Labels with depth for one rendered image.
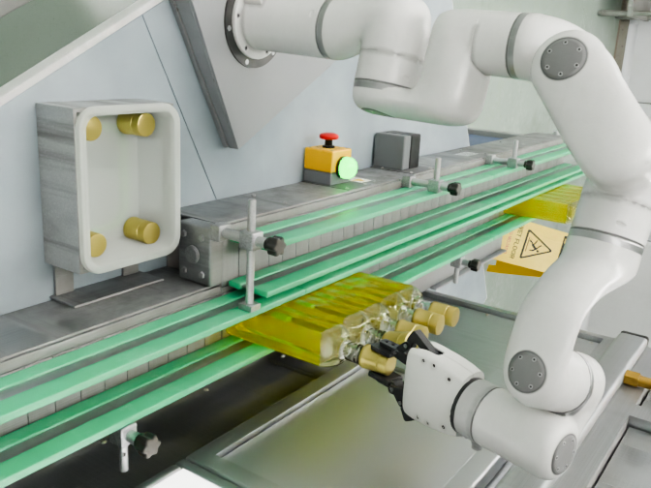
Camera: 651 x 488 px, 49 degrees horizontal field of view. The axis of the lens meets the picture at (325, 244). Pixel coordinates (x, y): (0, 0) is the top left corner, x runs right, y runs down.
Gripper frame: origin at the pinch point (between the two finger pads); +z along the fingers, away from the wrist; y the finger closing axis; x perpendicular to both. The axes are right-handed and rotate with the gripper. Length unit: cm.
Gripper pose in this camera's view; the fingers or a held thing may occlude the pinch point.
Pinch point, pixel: (386, 362)
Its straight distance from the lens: 102.7
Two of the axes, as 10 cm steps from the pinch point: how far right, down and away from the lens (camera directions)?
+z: -6.4, -2.4, 7.3
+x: -7.6, 1.3, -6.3
